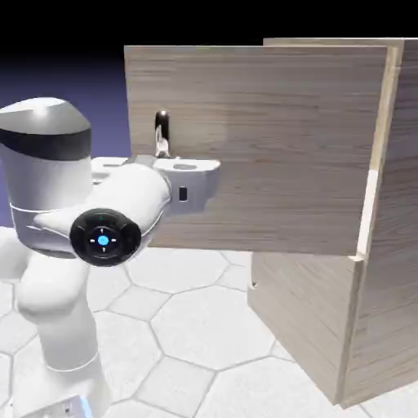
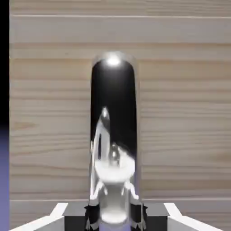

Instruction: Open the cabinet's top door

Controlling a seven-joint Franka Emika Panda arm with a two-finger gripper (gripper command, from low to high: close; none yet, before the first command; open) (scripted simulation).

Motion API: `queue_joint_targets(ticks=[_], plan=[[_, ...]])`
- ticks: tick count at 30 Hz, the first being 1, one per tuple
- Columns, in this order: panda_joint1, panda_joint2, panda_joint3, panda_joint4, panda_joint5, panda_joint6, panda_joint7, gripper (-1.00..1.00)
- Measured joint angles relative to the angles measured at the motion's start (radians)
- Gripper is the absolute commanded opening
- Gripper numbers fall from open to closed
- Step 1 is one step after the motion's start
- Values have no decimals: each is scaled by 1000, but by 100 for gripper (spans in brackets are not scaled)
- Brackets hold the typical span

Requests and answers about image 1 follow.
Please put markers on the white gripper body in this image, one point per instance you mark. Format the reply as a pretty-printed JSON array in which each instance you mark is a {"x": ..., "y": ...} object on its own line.
[{"x": 196, "y": 183}]

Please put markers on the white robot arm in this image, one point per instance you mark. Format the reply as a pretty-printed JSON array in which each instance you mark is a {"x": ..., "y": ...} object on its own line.
[{"x": 49, "y": 196}]

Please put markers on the large wood cabinet door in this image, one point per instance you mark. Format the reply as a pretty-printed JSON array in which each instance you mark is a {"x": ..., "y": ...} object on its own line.
[{"x": 277, "y": 147}]

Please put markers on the small wood cabinet door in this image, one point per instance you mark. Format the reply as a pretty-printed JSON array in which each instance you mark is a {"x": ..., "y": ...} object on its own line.
[{"x": 303, "y": 310}]

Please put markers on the light wood cabinet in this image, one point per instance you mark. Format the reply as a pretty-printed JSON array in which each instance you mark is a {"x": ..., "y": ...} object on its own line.
[{"x": 392, "y": 294}]

